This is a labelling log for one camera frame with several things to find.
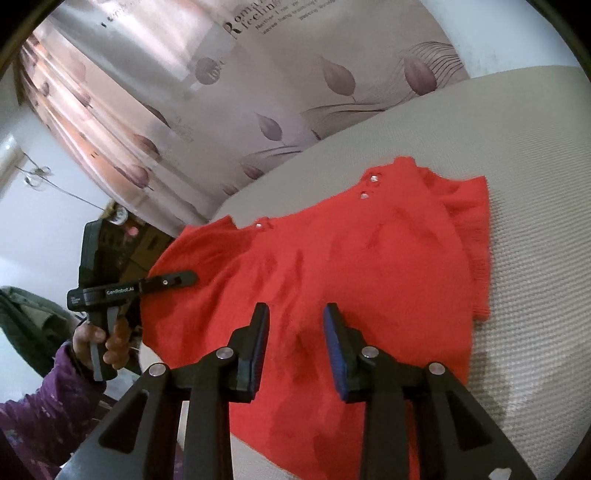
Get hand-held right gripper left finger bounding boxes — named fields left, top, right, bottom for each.
left=58, top=302, right=271, bottom=480

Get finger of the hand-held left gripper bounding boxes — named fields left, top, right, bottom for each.
left=139, top=271, right=199, bottom=292

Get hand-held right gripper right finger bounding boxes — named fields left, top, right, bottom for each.
left=323, top=302, right=539, bottom=480

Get red knit sweater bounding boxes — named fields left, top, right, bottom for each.
left=139, top=157, right=492, bottom=480

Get person's left forearm purple sleeve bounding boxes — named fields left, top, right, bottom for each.
left=0, top=344, right=109, bottom=480

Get person's left hand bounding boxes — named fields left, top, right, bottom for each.
left=71, top=318, right=132, bottom=370

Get wooden cabinet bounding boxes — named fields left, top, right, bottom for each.
left=117, top=226, right=174, bottom=275

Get colourful ornaments with fringed cloth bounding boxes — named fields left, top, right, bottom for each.
left=104, top=200, right=146, bottom=236

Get grey green cloth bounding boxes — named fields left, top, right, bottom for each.
left=0, top=286, right=79, bottom=379

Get leaf print window curtain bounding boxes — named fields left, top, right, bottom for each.
left=18, top=0, right=472, bottom=236

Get thin wall wire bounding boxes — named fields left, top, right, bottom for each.
left=14, top=154, right=105, bottom=213

